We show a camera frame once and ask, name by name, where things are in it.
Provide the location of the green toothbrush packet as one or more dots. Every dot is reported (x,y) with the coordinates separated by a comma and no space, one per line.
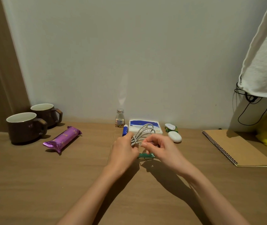
(145,156)

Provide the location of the person's right forearm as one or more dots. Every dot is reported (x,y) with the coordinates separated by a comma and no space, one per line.
(218,201)

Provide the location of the brown mug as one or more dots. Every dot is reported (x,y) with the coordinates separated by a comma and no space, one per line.
(47,115)
(23,130)

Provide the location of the white oval earbud case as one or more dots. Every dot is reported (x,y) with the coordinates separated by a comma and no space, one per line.
(175,137)

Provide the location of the small white green packet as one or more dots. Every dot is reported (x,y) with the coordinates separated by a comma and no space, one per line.
(170,126)

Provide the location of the white hanging cloth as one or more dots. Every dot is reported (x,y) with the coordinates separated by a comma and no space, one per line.
(264,63)

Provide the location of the blue white tissue pack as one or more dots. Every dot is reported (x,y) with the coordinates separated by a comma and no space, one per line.
(158,128)

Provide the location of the person's left forearm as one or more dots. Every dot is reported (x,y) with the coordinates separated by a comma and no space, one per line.
(88,201)

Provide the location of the person's right hand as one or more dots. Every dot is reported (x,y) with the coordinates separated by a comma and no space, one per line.
(168,154)

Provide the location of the brown spiral notebook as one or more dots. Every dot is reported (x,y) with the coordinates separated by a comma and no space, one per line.
(241,149)

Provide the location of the purple snack wrapper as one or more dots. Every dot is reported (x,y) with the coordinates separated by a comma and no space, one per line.
(63,139)

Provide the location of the small glass bottle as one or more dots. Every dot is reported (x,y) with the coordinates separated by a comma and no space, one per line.
(120,119)

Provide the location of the blue lip balm stick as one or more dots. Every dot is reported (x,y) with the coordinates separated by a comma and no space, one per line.
(125,130)

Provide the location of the person's left hand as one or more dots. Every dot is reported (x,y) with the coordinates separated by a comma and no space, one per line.
(122,154)

